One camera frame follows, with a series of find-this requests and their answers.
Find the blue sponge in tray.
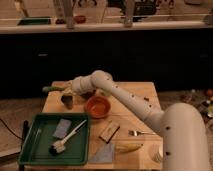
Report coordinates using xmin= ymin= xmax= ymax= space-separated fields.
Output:
xmin=53 ymin=119 xmax=71 ymax=139

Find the distant green tray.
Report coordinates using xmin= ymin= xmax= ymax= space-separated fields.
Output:
xmin=17 ymin=17 xmax=51 ymax=26

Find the yellow banana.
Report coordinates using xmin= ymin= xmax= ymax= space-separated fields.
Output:
xmin=115 ymin=143 xmax=142 ymax=153

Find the black cable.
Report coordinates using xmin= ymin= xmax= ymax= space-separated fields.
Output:
xmin=0 ymin=117 xmax=24 ymax=140

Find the green plastic tray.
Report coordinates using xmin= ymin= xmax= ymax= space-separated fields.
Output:
xmin=18 ymin=113 xmax=90 ymax=166

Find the orange plastic bowl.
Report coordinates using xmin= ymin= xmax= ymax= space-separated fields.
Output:
xmin=84 ymin=96 xmax=111 ymax=119

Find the dark bowl with fruit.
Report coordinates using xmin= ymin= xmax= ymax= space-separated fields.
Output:
xmin=80 ymin=90 xmax=96 ymax=99

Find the silver fork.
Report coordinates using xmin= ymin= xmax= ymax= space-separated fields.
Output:
xmin=128 ymin=130 xmax=156 ymax=137

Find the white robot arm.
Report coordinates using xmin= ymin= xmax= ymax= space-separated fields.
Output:
xmin=65 ymin=70 xmax=211 ymax=171

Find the small metal cup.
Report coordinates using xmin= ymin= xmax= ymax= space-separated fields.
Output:
xmin=61 ymin=95 xmax=73 ymax=110

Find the stack of white plates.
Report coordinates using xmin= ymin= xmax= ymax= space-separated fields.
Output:
xmin=153 ymin=152 xmax=163 ymax=163

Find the distant red bowl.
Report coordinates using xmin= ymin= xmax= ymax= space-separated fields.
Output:
xmin=74 ymin=15 xmax=86 ymax=24

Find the wooden block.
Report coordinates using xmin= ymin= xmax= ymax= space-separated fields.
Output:
xmin=100 ymin=121 xmax=120 ymax=143

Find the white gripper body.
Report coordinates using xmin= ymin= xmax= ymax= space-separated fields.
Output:
xmin=72 ymin=76 xmax=95 ymax=95

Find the white dish brush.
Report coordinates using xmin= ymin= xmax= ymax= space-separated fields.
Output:
xmin=49 ymin=120 xmax=87 ymax=156

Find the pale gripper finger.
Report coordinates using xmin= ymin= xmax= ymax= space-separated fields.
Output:
xmin=63 ymin=88 xmax=74 ymax=96
xmin=64 ymin=80 xmax=73 ymax=88

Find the grey blue cloth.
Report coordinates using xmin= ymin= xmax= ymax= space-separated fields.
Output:
xmin=88 ymin=143 xmax=115 ymax=164

